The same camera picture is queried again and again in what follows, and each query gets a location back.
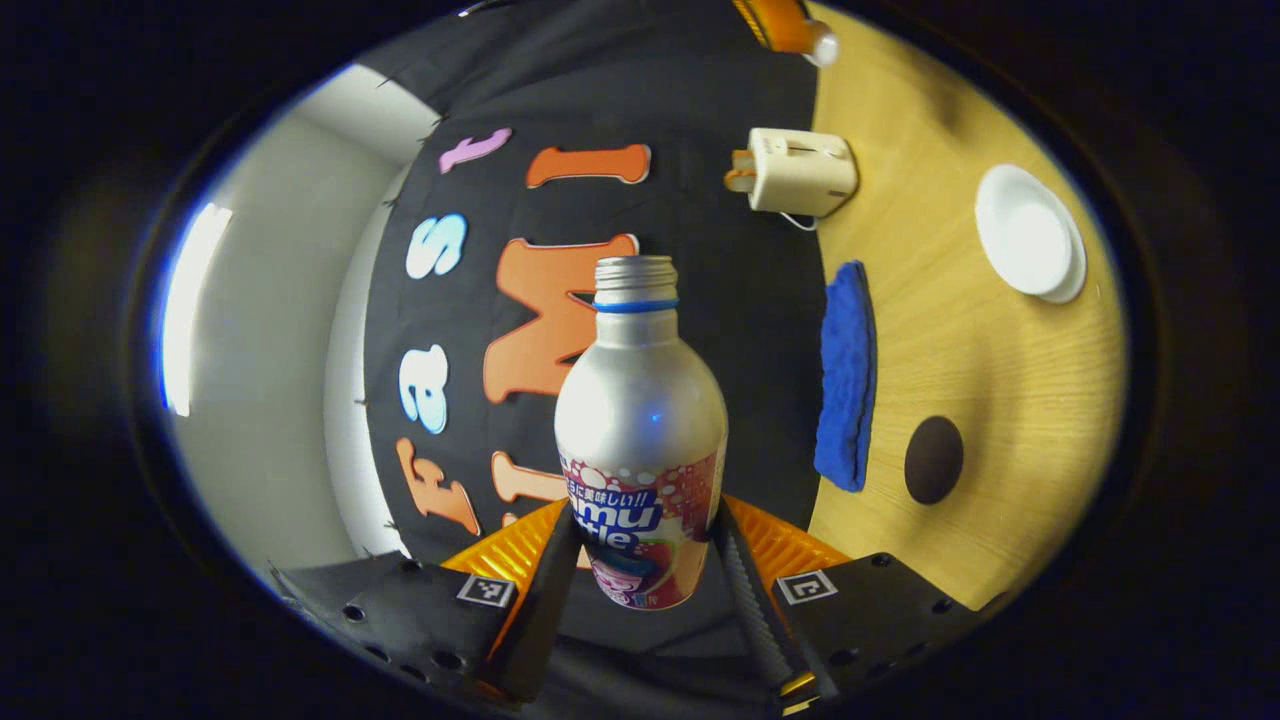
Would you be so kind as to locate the dark brown coaster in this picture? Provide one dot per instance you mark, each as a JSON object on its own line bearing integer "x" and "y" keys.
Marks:
{"x": 933, "y": 460}

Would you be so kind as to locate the silver water bottle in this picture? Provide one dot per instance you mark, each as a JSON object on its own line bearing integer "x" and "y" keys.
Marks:
{"x": 640, "y": 400}

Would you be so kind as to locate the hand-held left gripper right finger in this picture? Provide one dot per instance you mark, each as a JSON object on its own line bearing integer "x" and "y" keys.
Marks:
{"x": 755, "y": 610}

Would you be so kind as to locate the toasted bread slice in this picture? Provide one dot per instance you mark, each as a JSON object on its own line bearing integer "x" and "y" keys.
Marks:
{"x": 744, "y": 158}
{"x": 738, "y": 180}

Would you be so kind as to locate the blue towel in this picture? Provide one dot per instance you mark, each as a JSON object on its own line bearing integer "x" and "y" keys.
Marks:
{"x": 845, "y": 380}

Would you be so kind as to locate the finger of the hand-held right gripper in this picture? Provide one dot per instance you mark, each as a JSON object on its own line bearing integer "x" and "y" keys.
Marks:
{"x": 780, "y": 25}

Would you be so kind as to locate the black backdrop cloth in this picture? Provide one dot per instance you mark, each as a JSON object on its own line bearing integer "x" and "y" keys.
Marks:
{"x": 760, "y": 300}

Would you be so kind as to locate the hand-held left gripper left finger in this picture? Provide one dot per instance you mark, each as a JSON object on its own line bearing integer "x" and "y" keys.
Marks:
{"x": 545, "y": 620}

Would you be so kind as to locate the white teacup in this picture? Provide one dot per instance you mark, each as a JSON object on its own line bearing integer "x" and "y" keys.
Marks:
{"x": 1025, "y": 235}

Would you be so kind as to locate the white toaster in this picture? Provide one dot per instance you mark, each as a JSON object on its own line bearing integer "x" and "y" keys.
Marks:
{"x": 805, "y": 172}

